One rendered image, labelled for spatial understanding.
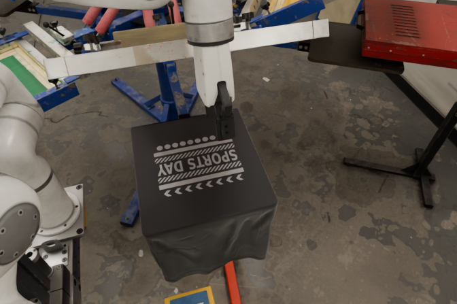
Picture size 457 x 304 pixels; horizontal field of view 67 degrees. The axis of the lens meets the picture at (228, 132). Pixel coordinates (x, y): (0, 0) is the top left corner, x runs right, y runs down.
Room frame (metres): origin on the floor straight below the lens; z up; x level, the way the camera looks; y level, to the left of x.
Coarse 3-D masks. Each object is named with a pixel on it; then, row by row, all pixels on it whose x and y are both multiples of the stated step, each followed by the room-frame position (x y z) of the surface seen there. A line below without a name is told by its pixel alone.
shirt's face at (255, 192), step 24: (192, 120) 1.00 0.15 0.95; (240, 120) 1.00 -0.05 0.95; (144, 144) 0.87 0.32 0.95; (240, 144) 0.87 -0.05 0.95; (144, 168) 0.76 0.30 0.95; (144, 192) 0.66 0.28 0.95; (192, 192) 0.66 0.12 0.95; (216, 192) 0.66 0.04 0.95; (240, 192) 0.66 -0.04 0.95; (264, 192) 0.66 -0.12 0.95; (144, 216) 0.57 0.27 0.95; (168, 216) 0.57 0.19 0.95; (192, 216) 0.57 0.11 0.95; (216, 216) 0.57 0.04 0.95
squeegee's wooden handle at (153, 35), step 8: (168, 24) 1.15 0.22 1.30; (176, 24) 1.15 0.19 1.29; (184, 24) 1.16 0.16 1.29; (120, 32) 1.10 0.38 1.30; (128, 32) 1.10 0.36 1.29; (136, 32) 1.11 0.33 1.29; (144, 32) 1.11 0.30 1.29; (152, 32) 1.12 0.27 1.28; (160, 32) 1.12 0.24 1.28; (168, 32) 1.13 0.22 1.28; (176, 32) 1.13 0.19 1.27; (184, 32) 1.14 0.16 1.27; (120, 40) 1.08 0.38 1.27; (128, 40) 1.09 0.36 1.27; (136, 40) 1.09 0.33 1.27; (144, 40) 1.10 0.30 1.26; (152, 40) 1.10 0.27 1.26; (160, 40) 1.11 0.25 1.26; (168, 40) 1.11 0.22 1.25
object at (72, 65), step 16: (240, 32) 0.64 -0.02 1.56; (256, 32) 0.65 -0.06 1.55; (272, 32) 0.65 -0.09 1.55; (288, 32) 0.66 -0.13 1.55; (304, 32) 0.67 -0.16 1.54; (320, 32) 0.68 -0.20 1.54; (128, 48) 0.58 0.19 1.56; (144, 48) 0.59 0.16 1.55; (160, 48) 0.59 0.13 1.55; (176, 48) 0.60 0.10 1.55; (192, 48) 0.60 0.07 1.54; (240, 48) 0.62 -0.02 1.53; (48, 64) 0.54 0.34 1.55; (64, 64) 0.54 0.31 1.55; (80, 64) 0.55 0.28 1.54; (96, 64) 0.55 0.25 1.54; (112, 64) 0.56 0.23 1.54; (128, 64) 0.56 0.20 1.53; (144, 64) 0.57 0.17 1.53
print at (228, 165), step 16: (176, 144) 0.87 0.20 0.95; (192, 144) 0.87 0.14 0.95; (208, 144) 0.87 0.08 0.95; (224, 144) 0.87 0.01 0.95; (160, 160) 0.80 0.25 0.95; (176, 160) 0.80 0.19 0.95; (192, 160) 0.80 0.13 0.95; (208, 160) 0.80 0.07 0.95; (224, 160) 0.80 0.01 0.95; (160, 176) 0.72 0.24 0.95; (176, 176) 0.72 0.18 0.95; (192, 176) 0.72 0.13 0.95; (208, 176) 0.72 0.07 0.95; (224, 176) 0.72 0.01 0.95; (240, 176) 0.72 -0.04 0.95; (160, 192) 0.66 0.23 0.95; (176, 192) 0.66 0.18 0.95
